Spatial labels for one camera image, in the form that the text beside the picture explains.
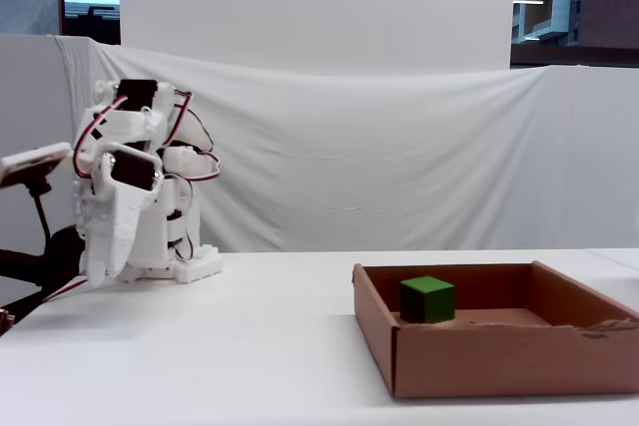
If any black camera cable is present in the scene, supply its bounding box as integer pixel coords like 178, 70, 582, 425
22, 177, 55, 260

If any white cloth backdrop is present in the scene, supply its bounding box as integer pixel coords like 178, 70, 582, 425
0, 34, 639, 253

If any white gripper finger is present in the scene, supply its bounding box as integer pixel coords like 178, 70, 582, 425
101, 183, 157, 278
74, 194, 110, 289

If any red white base wire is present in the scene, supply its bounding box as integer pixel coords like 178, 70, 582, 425
42, 276, 90, 303

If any dark rooftop structure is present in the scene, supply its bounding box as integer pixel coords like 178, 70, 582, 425
64, 3, 121, 46

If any brown cardboard box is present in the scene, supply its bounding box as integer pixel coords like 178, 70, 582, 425
351, 259, 639, 401

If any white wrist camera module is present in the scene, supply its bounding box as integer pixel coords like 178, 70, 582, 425
0, 141, 75, 192

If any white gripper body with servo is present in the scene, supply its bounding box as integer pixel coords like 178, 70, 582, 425
73, 108, 167, 199

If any white backdrop board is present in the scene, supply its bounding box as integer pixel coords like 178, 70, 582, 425
118, 0, 518, 79

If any green cube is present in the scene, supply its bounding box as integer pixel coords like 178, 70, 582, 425
398, 275, 458, 325

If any red black servo cable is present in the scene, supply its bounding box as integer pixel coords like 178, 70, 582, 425
72, 95, 130, 181
170, 90, 195, 146
187, 109, 223, 184

